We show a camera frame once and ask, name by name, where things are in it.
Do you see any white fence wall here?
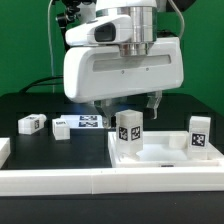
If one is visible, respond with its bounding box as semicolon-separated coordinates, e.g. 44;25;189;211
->
0;167;224;196
0;138;11;168

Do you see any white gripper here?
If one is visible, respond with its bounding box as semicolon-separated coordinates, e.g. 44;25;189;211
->
63;15;183;129

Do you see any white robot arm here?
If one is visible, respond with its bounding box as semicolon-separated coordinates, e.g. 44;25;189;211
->
62;0;186;128

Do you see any white front fence wall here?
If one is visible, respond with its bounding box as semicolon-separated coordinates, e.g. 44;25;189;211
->
0;167;224;196

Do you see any white marker base plate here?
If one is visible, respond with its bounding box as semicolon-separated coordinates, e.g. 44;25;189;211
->
61;115;103;129

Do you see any white left fence wall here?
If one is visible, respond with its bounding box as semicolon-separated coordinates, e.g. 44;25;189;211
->
0;138;11;168

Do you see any black cable bundle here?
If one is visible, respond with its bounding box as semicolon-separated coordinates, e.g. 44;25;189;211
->
19;75;65;94

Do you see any white square tabletop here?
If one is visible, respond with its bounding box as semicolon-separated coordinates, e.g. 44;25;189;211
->
108;131;224;168

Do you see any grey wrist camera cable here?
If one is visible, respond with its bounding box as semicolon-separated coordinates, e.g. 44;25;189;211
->
166;0;186;41

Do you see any white thin cable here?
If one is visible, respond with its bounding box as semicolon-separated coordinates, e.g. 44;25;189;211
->
47;0;56;94

